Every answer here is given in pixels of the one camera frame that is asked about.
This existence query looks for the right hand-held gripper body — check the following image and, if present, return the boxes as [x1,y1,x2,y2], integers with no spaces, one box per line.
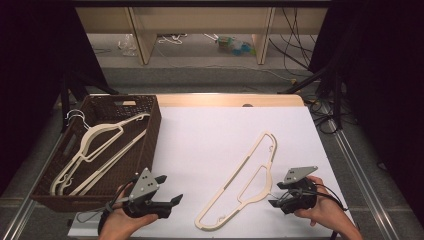
[274,165,319,215]

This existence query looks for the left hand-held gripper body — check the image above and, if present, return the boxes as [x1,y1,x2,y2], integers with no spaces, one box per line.
[121,167,173,220]

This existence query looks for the cream plastic clothes hanger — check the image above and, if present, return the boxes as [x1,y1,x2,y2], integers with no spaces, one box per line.
[194,130,278,232]
[49,109,152,197]
[57,111,148,198]

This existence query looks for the brown woven basket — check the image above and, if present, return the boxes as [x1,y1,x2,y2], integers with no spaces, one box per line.
[30,94,163,213]

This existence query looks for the person's right hand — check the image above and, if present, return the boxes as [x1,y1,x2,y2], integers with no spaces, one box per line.
[293,175,351,228]

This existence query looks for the person's left hand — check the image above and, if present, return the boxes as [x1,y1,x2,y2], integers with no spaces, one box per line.
[97,182,159,240]

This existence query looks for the white table sheet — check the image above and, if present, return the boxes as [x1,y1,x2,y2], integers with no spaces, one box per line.
[68,105,360,240]

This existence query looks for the light wooden table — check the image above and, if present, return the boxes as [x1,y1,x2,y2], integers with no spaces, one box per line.
[155,93,305,108]

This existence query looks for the black tripod stand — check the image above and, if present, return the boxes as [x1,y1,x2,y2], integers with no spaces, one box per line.
[277,64,345,131]
[59,68,120,133]

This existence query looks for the clear plastic bag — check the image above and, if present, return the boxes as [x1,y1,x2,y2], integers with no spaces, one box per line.
[117,33,139,57]

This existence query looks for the black curtain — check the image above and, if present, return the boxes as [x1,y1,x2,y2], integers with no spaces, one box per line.
[0,0,109,198]
[308,0,424,218]

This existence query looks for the colourful plastic packets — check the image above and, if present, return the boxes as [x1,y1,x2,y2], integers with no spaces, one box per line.
[215,35,257,57]

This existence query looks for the beige wooden shelf unit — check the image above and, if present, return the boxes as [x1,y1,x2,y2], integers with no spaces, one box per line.
[75,6,329,66]

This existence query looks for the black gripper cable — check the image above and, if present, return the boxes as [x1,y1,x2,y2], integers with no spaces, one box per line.
[313,182,350,213]

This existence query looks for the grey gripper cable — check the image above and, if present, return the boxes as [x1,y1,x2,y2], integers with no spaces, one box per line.
[75,196,129,224]

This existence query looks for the metal floor rail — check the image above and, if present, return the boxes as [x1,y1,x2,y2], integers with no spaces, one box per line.
[0,132,66,240]
[319,102,403,240]

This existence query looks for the black floor cables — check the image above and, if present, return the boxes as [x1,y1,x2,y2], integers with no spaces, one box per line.
[303,94,356,135]

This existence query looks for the white cord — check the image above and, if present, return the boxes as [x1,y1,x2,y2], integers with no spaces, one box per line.
[157,33,189,46]

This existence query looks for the black hanging cables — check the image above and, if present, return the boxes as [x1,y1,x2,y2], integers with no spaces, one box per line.
[268,6,318,72]

